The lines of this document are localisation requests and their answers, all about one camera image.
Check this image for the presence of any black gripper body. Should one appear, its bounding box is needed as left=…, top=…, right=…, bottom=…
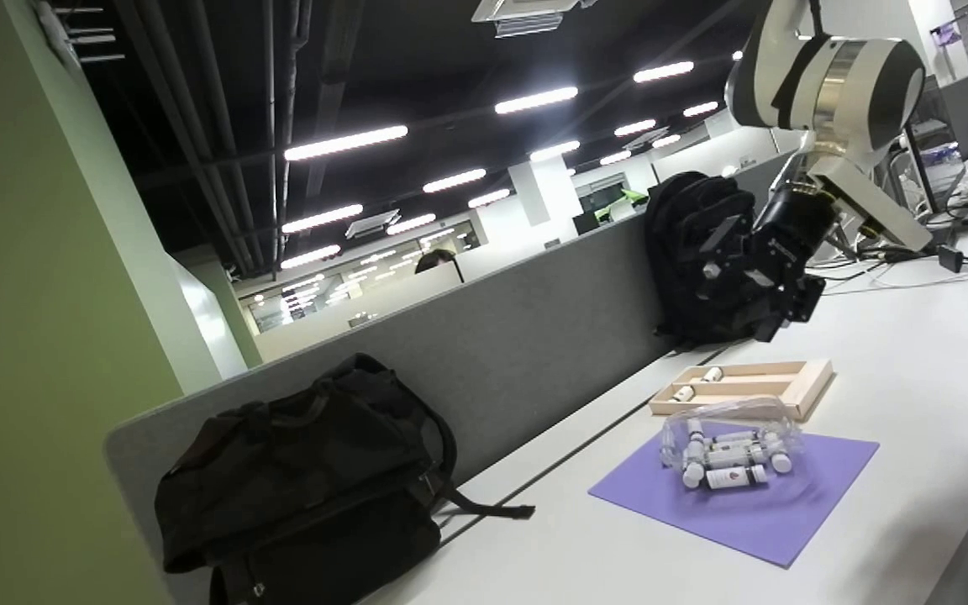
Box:
left=748, top=186, right=842, bottom=288

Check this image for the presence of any black backpack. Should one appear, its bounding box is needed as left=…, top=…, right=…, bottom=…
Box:
left=641, top=169, right=804, bottom=351

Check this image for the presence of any wooden tray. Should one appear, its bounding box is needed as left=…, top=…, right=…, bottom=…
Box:
left=650, top=357, right=842, bottom=428

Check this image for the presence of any black computer monitor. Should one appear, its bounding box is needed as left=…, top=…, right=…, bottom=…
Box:
left=904, top=110, right=968, bottom=264

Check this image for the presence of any pile of white batteries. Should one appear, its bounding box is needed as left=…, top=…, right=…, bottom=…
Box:
left=658, top=429, right=807, bottom=498

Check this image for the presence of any purple mat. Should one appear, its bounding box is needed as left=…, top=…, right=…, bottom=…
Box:
left=587, top=429, right=883, bottom=573

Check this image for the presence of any grey desk partition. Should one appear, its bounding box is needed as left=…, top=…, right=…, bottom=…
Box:
left=101, top=213, right=683, bottom=605

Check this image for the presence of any ceiling air vent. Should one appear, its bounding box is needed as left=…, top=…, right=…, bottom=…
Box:
left=469, top=0, right=603, bottom=45

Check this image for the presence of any black duffel bag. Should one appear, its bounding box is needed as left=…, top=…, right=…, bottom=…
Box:
left=152, top=351, right=538, bottom=605

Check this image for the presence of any black ceiling pipe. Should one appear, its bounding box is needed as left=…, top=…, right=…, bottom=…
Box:
left=262, top=0, right=311, bottom=279

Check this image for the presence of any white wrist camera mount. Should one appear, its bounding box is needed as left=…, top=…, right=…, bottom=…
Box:
left=800, top=148, right=938, bottom=255

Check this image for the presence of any ceiling cable ladder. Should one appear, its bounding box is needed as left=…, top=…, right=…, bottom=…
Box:
left=30, top=0, right=133, bottom=68

